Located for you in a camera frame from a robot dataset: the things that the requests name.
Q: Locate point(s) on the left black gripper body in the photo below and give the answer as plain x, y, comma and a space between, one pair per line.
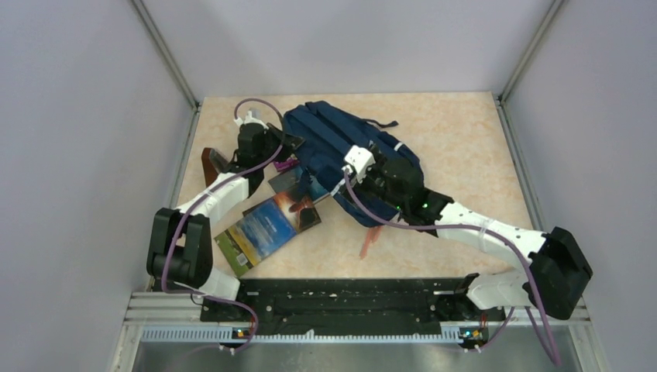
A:
271, 145

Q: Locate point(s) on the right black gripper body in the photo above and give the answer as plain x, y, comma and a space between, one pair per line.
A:
373, 183

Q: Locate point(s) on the navy blue backpack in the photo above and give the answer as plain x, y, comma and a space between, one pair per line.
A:
329, 133

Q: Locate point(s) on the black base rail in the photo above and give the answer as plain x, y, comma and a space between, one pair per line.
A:
351, 307

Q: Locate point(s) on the blue yellow landscape book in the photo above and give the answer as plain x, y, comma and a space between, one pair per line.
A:
265, 228

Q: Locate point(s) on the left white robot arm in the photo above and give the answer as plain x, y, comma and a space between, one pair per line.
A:
180, 253

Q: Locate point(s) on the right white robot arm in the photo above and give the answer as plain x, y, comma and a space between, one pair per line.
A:
548, 272

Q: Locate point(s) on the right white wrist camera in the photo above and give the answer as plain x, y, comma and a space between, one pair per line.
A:
357, 162

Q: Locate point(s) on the brown wedge stand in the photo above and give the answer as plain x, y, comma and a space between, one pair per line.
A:
215, 165

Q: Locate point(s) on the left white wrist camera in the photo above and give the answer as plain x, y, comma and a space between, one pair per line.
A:
251, 118

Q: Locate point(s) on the purple picture book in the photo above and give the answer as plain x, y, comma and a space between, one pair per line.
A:
282, 166

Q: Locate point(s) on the dark blue book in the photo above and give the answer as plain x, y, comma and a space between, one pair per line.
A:
296, 178

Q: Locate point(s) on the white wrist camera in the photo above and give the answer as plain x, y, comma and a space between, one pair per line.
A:
251, 118
357, 162

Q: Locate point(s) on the orange pen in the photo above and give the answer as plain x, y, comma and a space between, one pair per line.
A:
364, 248
376, 234

